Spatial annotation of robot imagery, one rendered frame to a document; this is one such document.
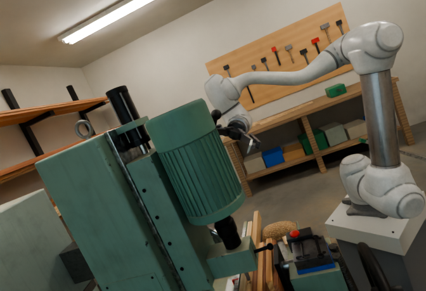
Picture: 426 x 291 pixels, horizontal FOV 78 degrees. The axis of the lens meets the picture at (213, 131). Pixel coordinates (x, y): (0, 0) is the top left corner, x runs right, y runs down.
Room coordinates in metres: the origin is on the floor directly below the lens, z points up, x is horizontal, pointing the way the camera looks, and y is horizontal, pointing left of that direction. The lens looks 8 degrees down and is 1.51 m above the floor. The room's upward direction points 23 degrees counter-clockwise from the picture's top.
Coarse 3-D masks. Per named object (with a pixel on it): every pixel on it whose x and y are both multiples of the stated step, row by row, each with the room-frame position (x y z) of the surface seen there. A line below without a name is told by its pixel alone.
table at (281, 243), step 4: (296, 224) 0.97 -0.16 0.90; (276, 240) 0.92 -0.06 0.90; (280, 240) 0.91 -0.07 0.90; (264, 244) 0.93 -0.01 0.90; (280, 244) 0.89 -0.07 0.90; (284, 244) 0.88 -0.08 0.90; (280, 248) 0.87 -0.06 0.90; (284, 248) 0.86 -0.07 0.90; (284, 252) 0.84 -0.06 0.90; (284, 256) 0.82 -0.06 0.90; (288, 272) 0.75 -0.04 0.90; (288, 276) 0.73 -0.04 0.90; (292, 288) 0.68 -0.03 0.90
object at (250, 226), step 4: (248, 224) 1.02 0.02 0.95; (252, 224) 1.02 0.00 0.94; (248, 228) 0.99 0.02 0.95; (248, 232) 0.97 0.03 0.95; (244, 276) 0.74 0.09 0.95; (240, 280) 0.73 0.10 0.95; (244, 280) 0.73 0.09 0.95; (240, 284) 0.72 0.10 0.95; (244, 284) 0.71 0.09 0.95; (240, 288) 0.70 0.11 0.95; (244, 288) 0.69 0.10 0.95
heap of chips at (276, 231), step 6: (282, 222) 0.97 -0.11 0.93; (288, 222) 0.96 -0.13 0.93; (294, 222) 0.99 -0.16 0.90; (264, 228) 0.99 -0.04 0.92; (270, 228) 0.96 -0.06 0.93; (276, 228) 0.94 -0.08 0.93; (282, 228) 0.93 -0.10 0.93; (288, 228) 0.93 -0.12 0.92; (294, 228) 0.93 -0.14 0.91; (264, 234) 0.96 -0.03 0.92; (270, 234) 0.94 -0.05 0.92; (276, 234) 0.93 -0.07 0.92; (282, 234) 0.92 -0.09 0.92; (264, 240) 0.95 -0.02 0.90
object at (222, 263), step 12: (252, 240) 0.74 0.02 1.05; (216, 252) 0.72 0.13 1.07; (228, 252) 0.70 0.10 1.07; (240, 252) 0.68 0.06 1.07; (252, 252) 0.69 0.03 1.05; (216, 264) 0.71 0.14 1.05; (228, 264) 0.70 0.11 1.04; (240, 264) 0.69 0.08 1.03; (252, 264) 0.68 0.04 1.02; (216, 276) 0.71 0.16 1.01
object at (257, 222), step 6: (258, 210) 1.12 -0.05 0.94; (258, 216) 1.08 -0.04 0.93; (258, 222) 1.04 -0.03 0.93; (252, 228) 1.00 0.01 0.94; (258, 228) 1.00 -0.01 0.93; (252, 234) 0.96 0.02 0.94; (258, 234) 0.97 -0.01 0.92; (258, 240) 0.94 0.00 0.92; (258, 246) 0.91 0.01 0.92; (258, 252) 0.88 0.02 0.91
